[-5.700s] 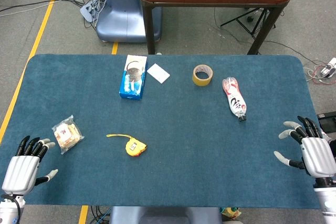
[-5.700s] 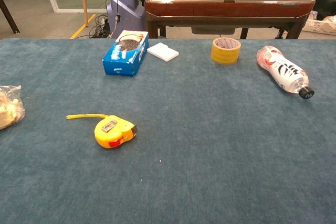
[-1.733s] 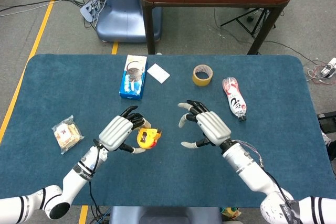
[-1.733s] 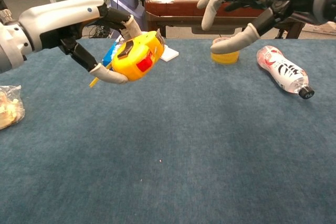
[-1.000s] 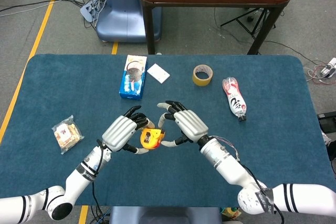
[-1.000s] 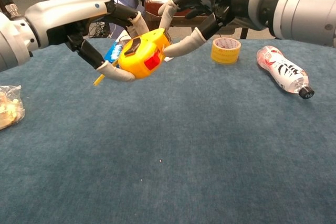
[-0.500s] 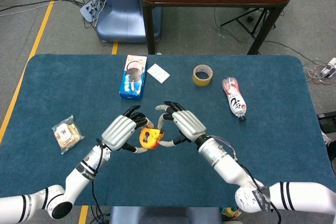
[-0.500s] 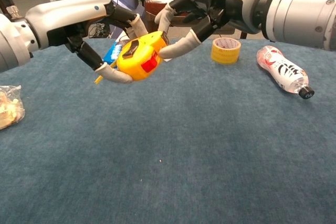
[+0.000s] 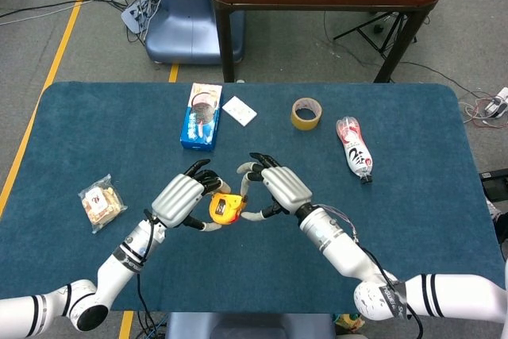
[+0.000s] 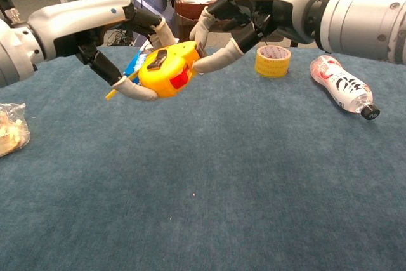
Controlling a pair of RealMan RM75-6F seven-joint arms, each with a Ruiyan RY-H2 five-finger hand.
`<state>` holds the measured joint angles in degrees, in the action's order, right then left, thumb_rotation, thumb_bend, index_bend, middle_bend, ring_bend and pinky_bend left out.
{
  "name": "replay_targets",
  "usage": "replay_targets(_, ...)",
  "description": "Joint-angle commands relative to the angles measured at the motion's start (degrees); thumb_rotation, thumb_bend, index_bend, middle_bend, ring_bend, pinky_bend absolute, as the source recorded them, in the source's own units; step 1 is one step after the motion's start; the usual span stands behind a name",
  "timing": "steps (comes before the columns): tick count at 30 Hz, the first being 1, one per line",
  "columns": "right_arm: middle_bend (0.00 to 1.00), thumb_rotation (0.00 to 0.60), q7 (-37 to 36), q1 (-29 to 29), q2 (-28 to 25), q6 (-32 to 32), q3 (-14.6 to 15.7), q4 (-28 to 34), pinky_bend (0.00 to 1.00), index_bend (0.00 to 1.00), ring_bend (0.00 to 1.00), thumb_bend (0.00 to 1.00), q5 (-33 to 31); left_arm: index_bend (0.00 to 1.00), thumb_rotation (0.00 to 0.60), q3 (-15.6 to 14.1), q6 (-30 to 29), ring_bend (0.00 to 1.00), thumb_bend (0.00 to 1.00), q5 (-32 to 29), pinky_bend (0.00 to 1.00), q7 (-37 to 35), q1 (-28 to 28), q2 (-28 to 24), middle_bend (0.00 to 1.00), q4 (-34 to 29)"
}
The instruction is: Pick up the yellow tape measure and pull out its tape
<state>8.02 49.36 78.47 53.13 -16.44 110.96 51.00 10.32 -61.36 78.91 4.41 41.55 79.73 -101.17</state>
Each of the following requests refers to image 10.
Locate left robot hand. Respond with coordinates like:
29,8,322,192
27,0,177,102

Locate yellow tape measure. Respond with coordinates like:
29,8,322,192
105,41,207,101

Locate yellow adhesive tape roll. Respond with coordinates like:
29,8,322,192
254,45,292,79

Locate brown mahjong table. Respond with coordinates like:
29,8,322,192
174,0,381,48

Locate blue Oreo cookie box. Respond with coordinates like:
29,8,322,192
124,45,153,77

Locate clear plastic drink bottle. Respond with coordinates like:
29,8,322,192
310,55,381,121

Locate clear plastic snack bag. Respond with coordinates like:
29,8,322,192
0,102,31,159

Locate black floor cables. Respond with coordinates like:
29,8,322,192
107,26,137,47

